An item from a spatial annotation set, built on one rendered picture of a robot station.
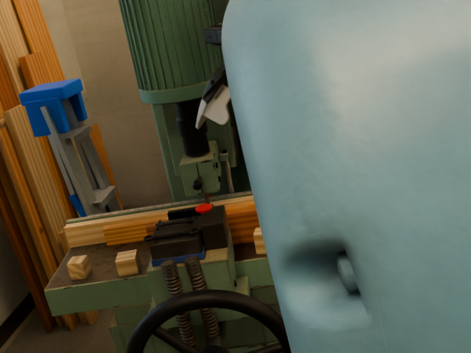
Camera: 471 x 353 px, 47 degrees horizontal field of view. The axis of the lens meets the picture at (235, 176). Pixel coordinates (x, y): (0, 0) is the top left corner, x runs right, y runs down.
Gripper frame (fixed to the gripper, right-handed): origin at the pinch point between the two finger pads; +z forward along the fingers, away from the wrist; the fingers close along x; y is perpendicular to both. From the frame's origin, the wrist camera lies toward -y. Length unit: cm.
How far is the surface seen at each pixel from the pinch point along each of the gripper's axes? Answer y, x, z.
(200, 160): -3.0, -0.7, 14.5
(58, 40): -213, 73, 145
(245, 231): 11.7, 1.3, 21.7
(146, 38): -18.0, -6.4, -5.5
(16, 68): -157, 25, 112
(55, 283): -3.5, -31.0, 35.6
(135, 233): -5.7, -11.7, 34.8
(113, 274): 2.3, -22.0, 31.5
